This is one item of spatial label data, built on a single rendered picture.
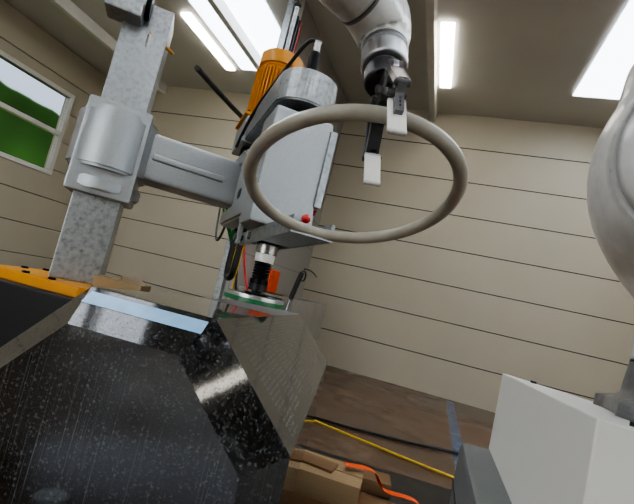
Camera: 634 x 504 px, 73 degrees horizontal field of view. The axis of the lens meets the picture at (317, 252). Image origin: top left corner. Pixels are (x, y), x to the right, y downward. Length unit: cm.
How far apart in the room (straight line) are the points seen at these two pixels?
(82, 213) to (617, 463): 197
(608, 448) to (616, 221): 14
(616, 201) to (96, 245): 194
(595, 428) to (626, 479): 3
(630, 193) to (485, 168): 638
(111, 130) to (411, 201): 505
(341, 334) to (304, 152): 503
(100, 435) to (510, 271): 577
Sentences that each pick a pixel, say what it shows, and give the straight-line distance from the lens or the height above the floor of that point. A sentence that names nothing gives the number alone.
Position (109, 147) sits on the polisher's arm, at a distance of 203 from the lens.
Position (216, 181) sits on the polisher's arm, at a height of 137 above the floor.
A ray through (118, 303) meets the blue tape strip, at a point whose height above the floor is 83.
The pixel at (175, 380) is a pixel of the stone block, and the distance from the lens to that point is 101.
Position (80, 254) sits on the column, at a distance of 207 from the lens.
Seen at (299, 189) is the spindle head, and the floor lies 130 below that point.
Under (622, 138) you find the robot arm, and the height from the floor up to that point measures 109.
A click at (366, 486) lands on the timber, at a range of 258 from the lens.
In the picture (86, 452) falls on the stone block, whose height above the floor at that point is 51.
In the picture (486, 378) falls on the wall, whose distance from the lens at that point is 633.
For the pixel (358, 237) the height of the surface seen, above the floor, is 113.
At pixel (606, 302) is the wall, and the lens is 661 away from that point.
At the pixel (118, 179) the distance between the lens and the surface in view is 205.
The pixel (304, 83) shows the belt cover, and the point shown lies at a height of 166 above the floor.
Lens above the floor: 96
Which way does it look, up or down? 5 degrees up
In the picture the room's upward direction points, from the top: 13 degrees clockwise
